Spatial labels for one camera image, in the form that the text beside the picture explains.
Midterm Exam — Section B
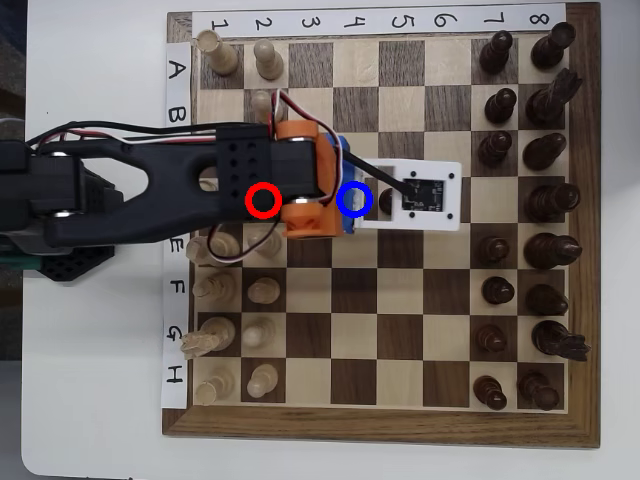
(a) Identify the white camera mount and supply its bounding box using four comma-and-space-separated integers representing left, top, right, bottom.
349, 157, 462, 233

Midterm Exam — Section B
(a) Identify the light wooden pawn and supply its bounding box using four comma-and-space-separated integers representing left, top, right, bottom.
251, 89, 275, 124
246, 276, 281, 305
245, 222, 283, 259
242, 318, 277, 349
246, 363, 280, 400
253, 38, 285, 81

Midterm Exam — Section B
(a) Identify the dark wooden bishop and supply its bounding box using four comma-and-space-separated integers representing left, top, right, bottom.
522, 132, 569, 171
524, 283, 570, 317

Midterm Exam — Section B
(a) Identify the wooden chessboard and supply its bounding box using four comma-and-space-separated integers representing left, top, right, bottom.
161, 1, 602, 450

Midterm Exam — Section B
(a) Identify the green clamp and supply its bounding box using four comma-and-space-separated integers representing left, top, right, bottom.
0, 249, 41, 272

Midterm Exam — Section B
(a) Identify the dark wooden queen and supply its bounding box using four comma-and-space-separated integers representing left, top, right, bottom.
524, 183, 582, 224

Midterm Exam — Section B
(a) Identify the paper strip with numbers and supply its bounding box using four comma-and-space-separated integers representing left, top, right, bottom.
191, 2, 568, 37

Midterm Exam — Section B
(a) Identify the light wooden knight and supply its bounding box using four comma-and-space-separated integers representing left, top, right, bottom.
179, 315, 236, 361

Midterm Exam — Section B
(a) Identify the light wooden bishop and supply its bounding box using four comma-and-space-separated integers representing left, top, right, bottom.
192, 272, 237, 307

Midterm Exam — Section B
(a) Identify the dark wooden rook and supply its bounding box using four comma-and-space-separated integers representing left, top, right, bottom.
516, 370, 561, 412
530, 21, 578, 71

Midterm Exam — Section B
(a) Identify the dark wooden knight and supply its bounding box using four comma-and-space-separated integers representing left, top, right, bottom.
530, 319, 592, 363
524, 67, 584, 129

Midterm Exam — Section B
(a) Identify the paper strip with letters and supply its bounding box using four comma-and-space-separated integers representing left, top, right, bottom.
159, 40, 194, 410

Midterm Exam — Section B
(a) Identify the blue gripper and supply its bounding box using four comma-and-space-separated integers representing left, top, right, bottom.
333, 132, 362, 237

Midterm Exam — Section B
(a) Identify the light wooden rook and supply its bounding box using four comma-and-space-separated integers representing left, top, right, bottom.
196, 28, 239, 77
194, 366, 236, 407

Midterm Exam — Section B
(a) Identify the light wooden king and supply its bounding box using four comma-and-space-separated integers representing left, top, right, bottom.
185, 228, 242, 267

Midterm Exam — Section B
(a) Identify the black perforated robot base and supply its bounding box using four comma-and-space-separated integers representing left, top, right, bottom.
37, 162, 125, 285

